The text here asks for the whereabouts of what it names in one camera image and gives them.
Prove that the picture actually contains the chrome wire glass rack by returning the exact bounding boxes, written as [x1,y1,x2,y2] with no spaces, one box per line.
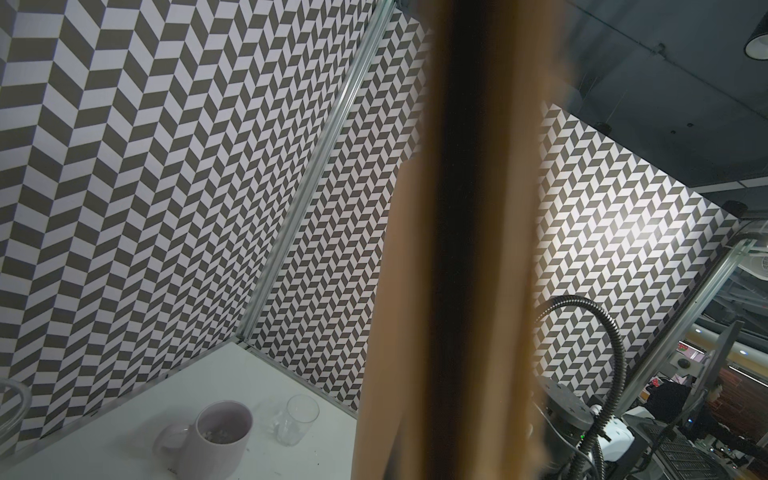
[1,378,33,442]

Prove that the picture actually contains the brown kraft file bag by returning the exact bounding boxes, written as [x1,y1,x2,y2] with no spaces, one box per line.
[351,1,559,479]

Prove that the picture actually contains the black corrugated cable hose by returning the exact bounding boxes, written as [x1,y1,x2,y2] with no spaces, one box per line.
[533,295,628,480]

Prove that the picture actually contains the pale pink ceramic mug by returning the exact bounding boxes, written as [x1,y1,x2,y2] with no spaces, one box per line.
[152,401,254,479]

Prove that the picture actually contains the clear drinking glass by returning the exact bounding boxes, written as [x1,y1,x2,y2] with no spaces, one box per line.
[275,394,320,446]

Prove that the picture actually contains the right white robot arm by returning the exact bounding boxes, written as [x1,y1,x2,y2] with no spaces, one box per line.
[535,377,650,479]

